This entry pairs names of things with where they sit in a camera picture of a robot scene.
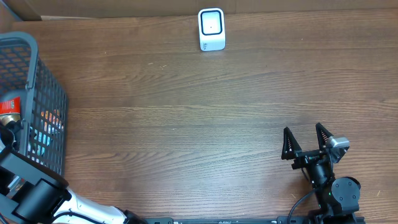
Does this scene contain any dark grey plastic basket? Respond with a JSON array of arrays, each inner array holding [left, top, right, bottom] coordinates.
[[1, 32, 68, 175]]

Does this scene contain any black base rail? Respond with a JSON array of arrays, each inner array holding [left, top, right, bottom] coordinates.
[[144, 216, 366, 224]]

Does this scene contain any white tube gold cap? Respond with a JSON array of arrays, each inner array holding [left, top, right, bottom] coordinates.
[[1, 113, 21, 126]]

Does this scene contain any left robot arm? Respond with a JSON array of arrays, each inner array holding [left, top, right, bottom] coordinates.
[[1, 125, 146, 223]]

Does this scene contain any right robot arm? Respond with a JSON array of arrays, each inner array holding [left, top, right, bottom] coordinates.
[[281, 123, 365, 223]]

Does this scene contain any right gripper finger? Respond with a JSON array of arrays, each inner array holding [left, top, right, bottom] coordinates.
[[281, 127, 302, 160], [315, 123, 332, 149]]

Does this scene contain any orange noodle package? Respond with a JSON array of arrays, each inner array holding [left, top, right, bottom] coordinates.
[[0, 96, 21, 116]]

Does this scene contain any small orange snack packet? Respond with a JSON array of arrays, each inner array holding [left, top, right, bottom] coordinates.
[[40, 110, 64, 134]]

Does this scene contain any white barcode scanner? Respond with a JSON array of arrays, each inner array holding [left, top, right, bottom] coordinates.
[[198, 7, 226, 52]]

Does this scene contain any teal snack packet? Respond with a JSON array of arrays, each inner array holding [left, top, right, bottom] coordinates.
[[28, 124, 60, 164]]

